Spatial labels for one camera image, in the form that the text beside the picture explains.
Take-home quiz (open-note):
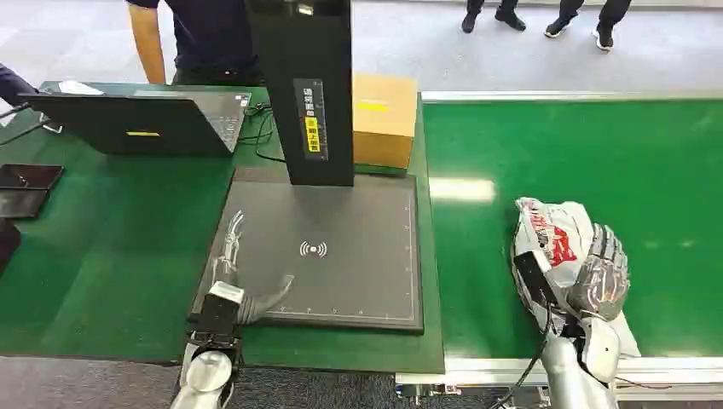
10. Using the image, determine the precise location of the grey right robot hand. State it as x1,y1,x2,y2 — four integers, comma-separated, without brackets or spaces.
564,223,632,324

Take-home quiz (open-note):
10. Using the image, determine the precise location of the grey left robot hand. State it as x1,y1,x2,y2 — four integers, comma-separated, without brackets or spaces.
211,210,295,326

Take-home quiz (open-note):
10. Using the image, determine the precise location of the white plastic parcel red print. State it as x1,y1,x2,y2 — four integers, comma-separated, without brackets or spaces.
510,197,643,360

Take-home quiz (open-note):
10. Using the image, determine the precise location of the green conveyor belt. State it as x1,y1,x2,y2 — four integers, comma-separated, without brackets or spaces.
420,98,723,360

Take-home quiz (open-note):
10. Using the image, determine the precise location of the green table mat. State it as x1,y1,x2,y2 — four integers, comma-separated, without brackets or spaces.
0,80,446,376

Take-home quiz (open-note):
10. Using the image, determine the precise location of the brown cardboard box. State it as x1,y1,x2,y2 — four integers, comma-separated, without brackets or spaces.
352,72,419,171

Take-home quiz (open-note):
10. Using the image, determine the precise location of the black laptop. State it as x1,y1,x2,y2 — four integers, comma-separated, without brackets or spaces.
20,89,253,158

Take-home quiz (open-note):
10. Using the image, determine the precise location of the black scanner column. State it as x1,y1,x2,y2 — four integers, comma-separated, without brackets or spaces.
245,0,356,188

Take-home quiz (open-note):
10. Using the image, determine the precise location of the person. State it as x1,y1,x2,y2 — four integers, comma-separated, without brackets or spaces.
543,0,634,53
0,62,39,109
460,0,528,34
126,0,268,87

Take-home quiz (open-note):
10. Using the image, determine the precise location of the black tablet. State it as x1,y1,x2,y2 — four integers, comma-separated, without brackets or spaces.
0,189,50,221
0,164,65,192

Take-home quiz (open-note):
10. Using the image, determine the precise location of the dark flat device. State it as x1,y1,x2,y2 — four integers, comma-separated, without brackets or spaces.
0,218,23,275

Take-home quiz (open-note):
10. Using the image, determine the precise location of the white paper sheet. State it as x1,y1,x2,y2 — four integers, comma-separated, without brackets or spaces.
56,79,107,96

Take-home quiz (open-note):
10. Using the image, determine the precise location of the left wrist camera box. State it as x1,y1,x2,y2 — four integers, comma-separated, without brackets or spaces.
188,282,246,350

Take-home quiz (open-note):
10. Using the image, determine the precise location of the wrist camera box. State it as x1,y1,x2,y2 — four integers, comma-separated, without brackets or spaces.
188,282,246,350
512,251,561,309

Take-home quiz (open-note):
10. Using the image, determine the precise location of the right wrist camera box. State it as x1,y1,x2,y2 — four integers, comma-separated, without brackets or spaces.
512,251,561,309

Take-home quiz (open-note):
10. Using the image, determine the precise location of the black scanner base plate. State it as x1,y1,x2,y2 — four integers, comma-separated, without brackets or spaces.
188,165,425,335

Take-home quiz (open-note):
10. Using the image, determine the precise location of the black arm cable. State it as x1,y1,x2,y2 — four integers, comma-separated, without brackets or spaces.
489,303,556,409

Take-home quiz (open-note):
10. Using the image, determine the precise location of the silver conveyor frame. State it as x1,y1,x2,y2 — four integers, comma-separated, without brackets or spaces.
394,89,723,403

